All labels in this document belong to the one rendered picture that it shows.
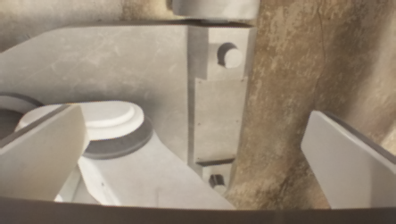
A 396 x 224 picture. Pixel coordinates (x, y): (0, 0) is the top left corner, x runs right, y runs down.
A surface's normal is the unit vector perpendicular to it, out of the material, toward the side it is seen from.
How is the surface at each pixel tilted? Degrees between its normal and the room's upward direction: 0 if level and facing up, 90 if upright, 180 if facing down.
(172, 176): 90
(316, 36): 0
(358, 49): 0
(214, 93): 0
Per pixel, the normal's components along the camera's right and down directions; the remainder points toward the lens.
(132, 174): 0.02, -0.88
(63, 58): 0.18, 0.47
